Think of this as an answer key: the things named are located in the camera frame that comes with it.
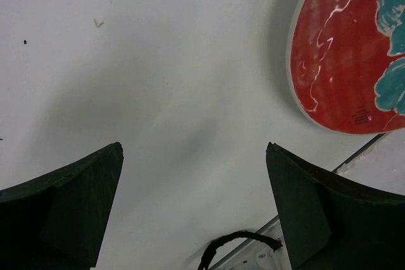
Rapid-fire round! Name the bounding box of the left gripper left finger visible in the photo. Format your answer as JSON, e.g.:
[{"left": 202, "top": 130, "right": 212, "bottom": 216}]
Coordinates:
[{"left": 1, "top": 142, "right": 124, "bottom": 269}]

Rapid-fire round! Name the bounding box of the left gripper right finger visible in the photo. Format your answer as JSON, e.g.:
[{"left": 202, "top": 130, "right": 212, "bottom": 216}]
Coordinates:
[{"left": 266, "top": 143, "right": 404, "bottom": 269}]

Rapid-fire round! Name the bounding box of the red floral plate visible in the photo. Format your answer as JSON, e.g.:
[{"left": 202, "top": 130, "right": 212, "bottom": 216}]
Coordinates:
[{"left": 286, "top": 0, "right": 404, "bottom": 135}]

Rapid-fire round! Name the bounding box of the black cable red tip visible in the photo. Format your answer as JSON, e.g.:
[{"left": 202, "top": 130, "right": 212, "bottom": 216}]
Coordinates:
[{"left": 197, "top": 231, "right": 284, "bottom": 270}]

